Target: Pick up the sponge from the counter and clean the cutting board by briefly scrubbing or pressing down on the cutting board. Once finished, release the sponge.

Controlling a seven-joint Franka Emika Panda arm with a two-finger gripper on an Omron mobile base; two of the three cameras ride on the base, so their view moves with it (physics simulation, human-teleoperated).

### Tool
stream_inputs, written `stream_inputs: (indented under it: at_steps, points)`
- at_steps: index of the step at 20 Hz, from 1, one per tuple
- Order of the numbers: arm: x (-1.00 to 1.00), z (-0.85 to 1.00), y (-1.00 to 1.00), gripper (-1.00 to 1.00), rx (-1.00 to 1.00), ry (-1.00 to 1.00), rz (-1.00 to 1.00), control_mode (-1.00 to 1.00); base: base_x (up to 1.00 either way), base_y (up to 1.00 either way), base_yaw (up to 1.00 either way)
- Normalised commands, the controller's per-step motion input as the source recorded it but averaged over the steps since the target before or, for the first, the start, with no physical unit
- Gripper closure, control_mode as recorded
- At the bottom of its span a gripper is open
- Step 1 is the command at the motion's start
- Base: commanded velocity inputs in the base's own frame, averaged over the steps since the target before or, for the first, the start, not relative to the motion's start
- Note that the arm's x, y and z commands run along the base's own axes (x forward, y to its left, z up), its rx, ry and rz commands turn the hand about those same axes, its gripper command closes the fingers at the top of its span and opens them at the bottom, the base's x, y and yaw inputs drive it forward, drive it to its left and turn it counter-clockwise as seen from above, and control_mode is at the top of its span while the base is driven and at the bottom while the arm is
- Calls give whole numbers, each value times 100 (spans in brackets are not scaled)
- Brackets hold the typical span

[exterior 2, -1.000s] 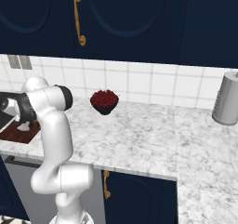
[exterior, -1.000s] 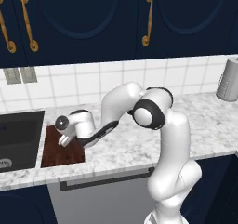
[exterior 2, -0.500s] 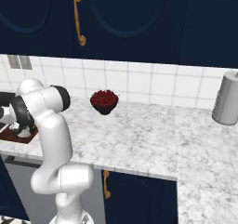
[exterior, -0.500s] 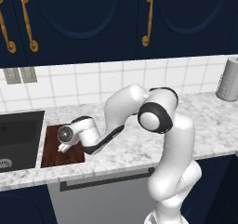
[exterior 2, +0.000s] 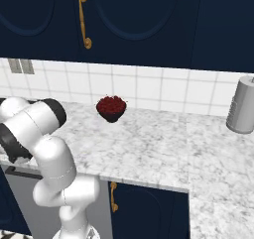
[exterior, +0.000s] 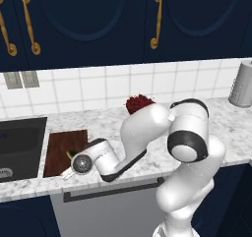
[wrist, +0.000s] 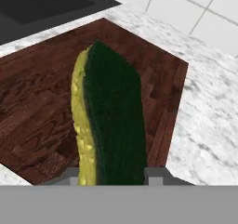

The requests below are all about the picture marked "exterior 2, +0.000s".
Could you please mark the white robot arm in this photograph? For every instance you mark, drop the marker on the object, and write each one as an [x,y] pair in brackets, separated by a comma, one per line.
[53,157]

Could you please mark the dark bowl of red berries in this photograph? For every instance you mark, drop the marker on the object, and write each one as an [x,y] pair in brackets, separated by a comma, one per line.
[111,108]

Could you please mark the navy base cupboard door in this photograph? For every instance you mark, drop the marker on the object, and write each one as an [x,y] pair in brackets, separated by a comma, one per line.
[10,203]
[149,213]

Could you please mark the grey cylindrical canister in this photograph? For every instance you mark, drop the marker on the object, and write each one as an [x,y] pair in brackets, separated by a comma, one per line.
[242,105]

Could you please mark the grey dishwasher front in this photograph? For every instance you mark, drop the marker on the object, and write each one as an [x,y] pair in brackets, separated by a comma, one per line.
[36,213]

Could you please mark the navy wall cupboard door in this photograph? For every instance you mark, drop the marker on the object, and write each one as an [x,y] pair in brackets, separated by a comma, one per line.
[139,21]
[33,18]

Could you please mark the grey wall socket plate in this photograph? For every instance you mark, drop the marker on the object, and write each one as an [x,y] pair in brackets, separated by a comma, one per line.
[14,65]
[27,66]

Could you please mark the navy plain wall cupboard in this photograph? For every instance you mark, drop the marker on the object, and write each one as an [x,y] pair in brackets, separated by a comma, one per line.
[225,24]

